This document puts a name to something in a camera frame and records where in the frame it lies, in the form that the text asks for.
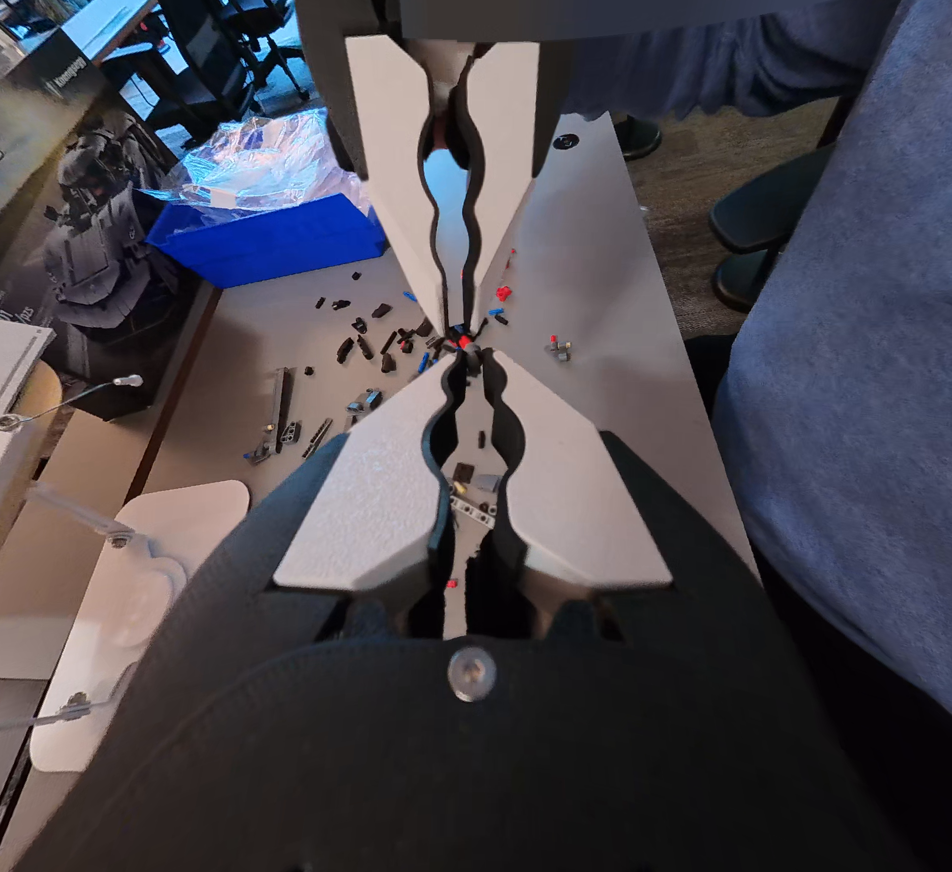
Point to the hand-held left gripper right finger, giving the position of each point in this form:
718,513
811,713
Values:
587,515

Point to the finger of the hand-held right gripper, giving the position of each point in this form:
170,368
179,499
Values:
509,143
390,143

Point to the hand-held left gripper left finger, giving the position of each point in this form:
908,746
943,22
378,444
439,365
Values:
357,515

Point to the grey lego connector blue pin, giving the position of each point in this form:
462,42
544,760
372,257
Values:
258,452

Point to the long dark grey lego beam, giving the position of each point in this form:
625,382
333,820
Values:
282,403

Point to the dark grey lego pin joiner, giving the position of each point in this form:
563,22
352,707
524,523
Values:
470,360

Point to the person's right forearm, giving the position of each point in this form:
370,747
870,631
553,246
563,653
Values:
706,61

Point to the dark grey ribbed lego piece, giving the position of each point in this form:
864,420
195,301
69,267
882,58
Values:
317,437

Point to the grey curved lego slope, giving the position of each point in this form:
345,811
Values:
488,483

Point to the dark grey curved lego half-beam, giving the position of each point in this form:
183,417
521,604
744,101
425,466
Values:
290,433

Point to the dark grey lego connector block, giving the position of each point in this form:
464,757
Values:
364,401

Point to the pile of small lego pins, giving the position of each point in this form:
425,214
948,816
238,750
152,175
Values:
439,348

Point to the Lego Technic box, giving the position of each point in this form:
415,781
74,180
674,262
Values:
89,217

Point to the black office chair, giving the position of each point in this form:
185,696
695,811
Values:
178,17
264,2

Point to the person's black shoe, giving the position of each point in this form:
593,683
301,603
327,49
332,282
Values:
639,137

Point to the clear plastic bags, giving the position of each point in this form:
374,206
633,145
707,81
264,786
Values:
253,158

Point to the blue plastic bin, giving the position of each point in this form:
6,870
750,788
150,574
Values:
275,247

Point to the dark grey wedge red pin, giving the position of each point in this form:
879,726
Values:
559,350

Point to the white desk stand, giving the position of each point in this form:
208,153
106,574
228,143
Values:
186,515

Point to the person's blue clothed torso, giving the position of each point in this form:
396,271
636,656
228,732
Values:
855,366

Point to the open instruction booklet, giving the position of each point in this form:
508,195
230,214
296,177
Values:
22,359

